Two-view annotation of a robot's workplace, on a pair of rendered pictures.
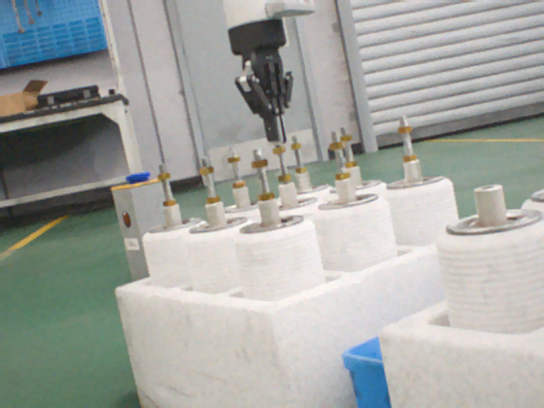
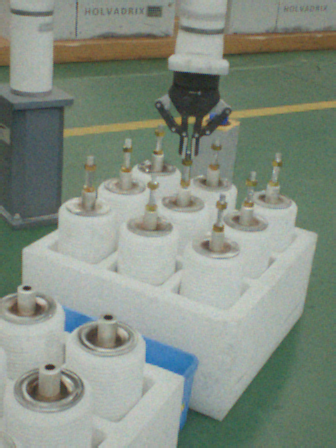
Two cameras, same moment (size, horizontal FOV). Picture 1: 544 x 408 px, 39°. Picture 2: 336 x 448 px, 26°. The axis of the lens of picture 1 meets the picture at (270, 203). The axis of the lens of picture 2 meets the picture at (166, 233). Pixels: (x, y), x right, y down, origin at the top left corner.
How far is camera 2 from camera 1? 1.19 m
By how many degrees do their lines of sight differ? 61
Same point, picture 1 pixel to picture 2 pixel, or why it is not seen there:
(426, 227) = (185, 281)
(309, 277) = (72, 249)
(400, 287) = (114, 297)
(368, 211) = (128, 239)
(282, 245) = (62, 221)
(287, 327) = (30, 263)
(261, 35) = (177, 76)
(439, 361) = not seen: outside the picture
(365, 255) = (121, 264)
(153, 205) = (207, 143)
